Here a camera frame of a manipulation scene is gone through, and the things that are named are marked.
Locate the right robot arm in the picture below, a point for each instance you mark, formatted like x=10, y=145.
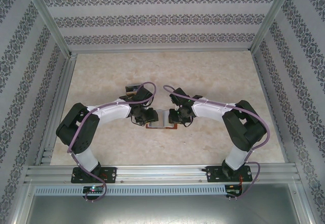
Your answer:
x=243, y=130

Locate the aluminium frame post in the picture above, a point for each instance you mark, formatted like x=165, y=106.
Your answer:
x=48, y=18
x=271, y=18

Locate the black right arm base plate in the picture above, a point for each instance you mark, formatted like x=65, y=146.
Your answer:
x=214, y=174

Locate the circuit board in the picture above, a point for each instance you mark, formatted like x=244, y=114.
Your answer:
x=233, y=189
x=93, y=189

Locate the left circuit board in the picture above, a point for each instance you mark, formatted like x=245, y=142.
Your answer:
x=93, y=189

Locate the aluminium side rail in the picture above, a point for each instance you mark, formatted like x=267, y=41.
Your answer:
x=58, y=107

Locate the aluminium mounting rail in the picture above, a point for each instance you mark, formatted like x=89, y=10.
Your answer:
x=162, y=174

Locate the clear acrylic card stand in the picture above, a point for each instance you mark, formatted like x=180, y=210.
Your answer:
x=128, y=93

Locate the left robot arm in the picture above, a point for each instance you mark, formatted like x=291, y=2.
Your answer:
x=76, y=132

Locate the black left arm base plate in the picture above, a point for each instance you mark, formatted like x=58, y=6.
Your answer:
x=111, y=175

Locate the grey metal shelf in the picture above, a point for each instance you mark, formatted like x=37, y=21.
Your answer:
x=162, y=211

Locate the brown leather card holder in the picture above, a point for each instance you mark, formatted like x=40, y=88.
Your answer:
x=162, y=118

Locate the right circuit board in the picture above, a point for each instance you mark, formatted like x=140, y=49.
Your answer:
x=233, y=189

